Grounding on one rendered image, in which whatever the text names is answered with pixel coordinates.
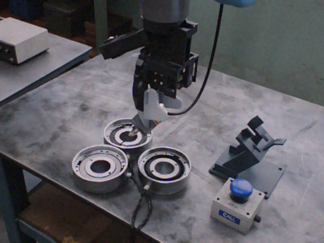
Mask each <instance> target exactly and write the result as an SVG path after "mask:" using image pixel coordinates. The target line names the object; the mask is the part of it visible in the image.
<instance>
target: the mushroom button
mask: <svg viewBox="0 0 324 243"><path fill-rule="evenodd" d="M230 191H231V192H232V193H233V194H234V195H236V196H237V197H239V198H246V197H250V196H251V194H252V193H253V187H252V184H250V182H248V181H247V180H244V179H241V178H238V179H235V180H233V181H232V182H231V183H230Z"/></svg>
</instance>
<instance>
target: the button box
mask: <svg viewBox="0 0 324 243"><path fill-rule="evenodd" d="M232 181H233V178H231V177H230V178H229V179H228V180H227V182H226V183H225V184H224V186H223V187H222V189H220V191H219V192H218V194H217V195H216V197H214V199H213V201H212V208H211V212H210V217H211V218H213V219H215V220H216V221H219V222H221V223H223V224H225V225H226V226H228V227H230V228H232V229H233V230H236V231H238V232H240V233H241V234H243V235H246V234H247V233H248V231H249V229H250V227H252V225H253V223H254V221H256V222H258V223H260V222H261V219H262V217H260V216H259V215H258V214H259V213H260V211H261V207H262V203H263V200H264V195H265V194H264V193H263V192H260V191H258V190H256V189H254V188H253V193H252V194H251V196H250V197H246V198H239V197H237V196H236V195H234V194H233V193H232V192H231V191H230V183H231V182H232Z"/></svg>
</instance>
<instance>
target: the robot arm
mask: <svg viewBox="0 0 324 243"><path fill-rule="evenodd" d="M214 1H215V2H218V3H220V4H224V5H231V6H235V7H237V8H241V9H242V8H243V7H249V6H251V5H253V4H255V3H256V1H257V0H214ZM189 3H190V0H140V14H141V26H142V27H141V28H139V29H138V30H135V31H132V32H129V33H126V34H123V35H122V36H120V37H119V36H118V35H116V36H115V37H110V38H108V39H107V40H105V41H104V44H102V45H101V46H99V47H98V48H99V50H100V52H101V53H102V56H103V58H104V59H105V60H106V59H109V58H112V59H114V58H118V57H120V56H122V55H124V54H125V53H127V52H129V51H132V50H135V49H138V48H141V47H144V46H146V45H147V46H146V47H144V48H142V49H140V55H139V58H138V59H137V61H136V68H135V71H134V75H133V85H132V98H133V102H134V103H135V108H136V109H137V112H138V115H139V117H140V120H142V122H143V124H144V125H145V128H148V129H150V124H151V120H154V121H160V122H165V121H167V119H168V114H167V113H166V111H165V110H164V109H163V108H161V107H160V105H159V104H163V105H164V107H165V108H174V109H179V108H181V106H182V102H181V100H180V99H179V97H177V89H179V90H180V89H181V88H182V87H184V88H188V87H189V86H191V85H192V82H195V81H196V74H197V68H198V62H199V55H198V54H194V53H192V52H191V41H192V35H193V34H195V33H197V27H198V23H195V22H191V21H187V17H188V16H189ZM194 62H195V72H194V75H193V66H194ZM149 84H150V86H151V88H148V85H149Z"/></svg>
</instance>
